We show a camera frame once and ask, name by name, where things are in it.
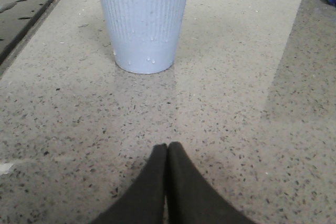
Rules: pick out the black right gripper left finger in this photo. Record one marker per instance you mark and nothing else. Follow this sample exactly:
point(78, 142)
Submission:
point(144, 200)

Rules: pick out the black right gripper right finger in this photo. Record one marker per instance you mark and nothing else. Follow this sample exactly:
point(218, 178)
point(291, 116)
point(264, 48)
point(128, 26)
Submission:
point(190, 198)

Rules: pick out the light blue ribbed cup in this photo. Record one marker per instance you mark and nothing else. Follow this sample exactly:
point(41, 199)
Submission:
point(144, 33)

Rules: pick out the black glass gas stove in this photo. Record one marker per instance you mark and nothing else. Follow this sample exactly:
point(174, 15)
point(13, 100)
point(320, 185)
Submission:
point(19, 21)

